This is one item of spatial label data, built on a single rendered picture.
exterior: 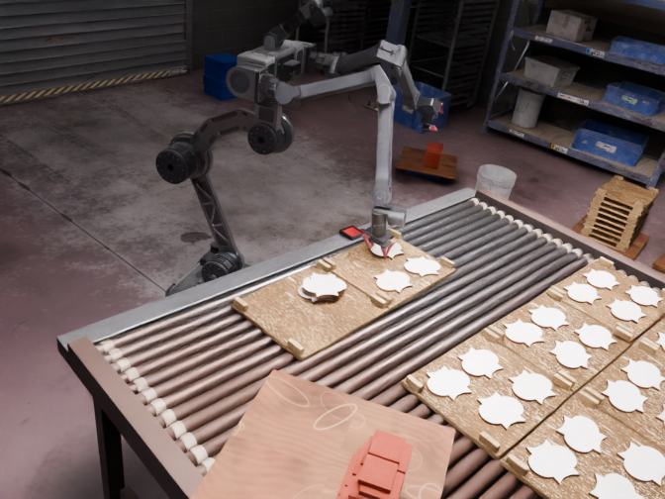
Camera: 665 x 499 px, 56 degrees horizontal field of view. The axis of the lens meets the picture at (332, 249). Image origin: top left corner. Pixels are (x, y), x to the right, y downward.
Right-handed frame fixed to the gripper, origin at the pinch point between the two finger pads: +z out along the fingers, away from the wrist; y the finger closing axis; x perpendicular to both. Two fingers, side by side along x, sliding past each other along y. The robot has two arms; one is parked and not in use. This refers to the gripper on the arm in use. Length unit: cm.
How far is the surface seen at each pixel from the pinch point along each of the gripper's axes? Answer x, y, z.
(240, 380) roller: 82, -23, -13
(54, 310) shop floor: 89, 155, 77
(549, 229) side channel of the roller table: -83, -29, 19
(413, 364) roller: 36, -49, -3
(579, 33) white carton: -428, 141, 64
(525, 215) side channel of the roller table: -83, -16, 18
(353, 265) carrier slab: 14.0, -0.3, -1.2
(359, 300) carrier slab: 27.9, -17.2, -3.8
